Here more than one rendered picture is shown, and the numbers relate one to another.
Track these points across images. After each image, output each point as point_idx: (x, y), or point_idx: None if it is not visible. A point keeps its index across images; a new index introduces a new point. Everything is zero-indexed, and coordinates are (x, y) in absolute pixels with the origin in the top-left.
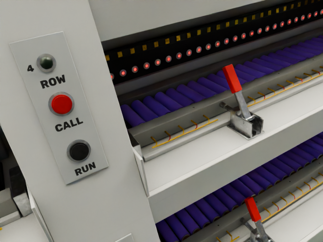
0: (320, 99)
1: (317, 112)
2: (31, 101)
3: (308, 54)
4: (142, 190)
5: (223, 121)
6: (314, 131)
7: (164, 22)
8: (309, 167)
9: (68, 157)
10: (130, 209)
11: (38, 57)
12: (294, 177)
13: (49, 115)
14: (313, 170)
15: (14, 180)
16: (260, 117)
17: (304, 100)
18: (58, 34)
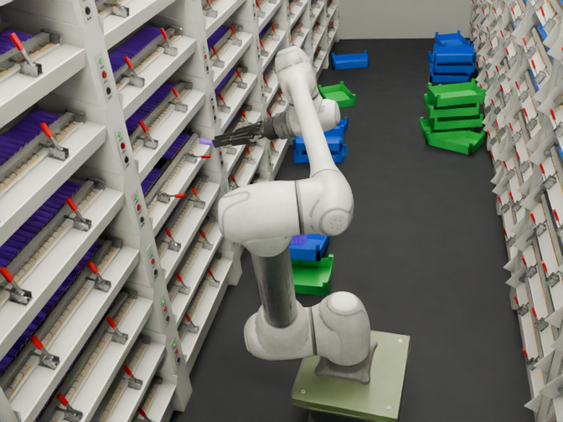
0: (236, 99)
1: (238, 103)
2: (210, 107)
3: (223, 81)
4: (219, 127)
5: (219, 110)
6: (237, 110)
7: (217, 85)
8: (230, 126)
9: (214, 119)
10: (219, 132)
11: (211, 98)
12: (228, 131)
13: (212, 110)
14: (232, 127)
15: (193, 131)
16: (229, 106)
17: (232, 100)
18: (212, 93)
